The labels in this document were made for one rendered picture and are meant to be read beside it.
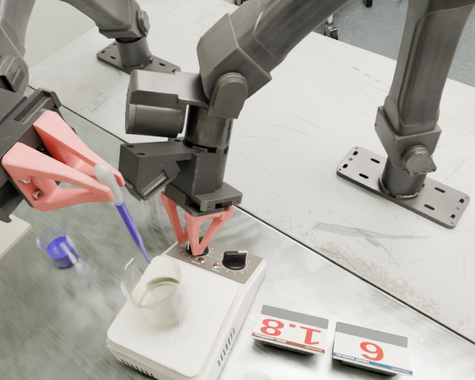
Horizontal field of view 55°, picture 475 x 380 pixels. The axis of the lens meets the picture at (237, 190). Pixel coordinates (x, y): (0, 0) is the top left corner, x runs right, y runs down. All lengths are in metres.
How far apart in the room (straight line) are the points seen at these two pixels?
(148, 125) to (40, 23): 1.62
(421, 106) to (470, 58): 2.09
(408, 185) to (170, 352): 0.42
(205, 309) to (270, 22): 0.32
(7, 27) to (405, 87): 0.44
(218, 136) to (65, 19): 1.70
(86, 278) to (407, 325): 0.45
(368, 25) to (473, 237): 2.19
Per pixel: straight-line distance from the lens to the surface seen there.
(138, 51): 0.99
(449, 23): 0.55
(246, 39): 0.47
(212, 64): 0.48
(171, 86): 0.52
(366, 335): 0.63
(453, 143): 0.87
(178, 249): 0.63
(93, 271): 0.72
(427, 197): 0.76
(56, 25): 2.16
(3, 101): 0.42
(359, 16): 2.90
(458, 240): 0.74
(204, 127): 0.53
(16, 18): 0.56
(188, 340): 0.54
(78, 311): 0.69
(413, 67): 0.57
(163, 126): 0.52
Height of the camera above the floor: 1.49
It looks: 52 degrees down
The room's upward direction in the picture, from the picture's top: 6 degrees counter-clockwise
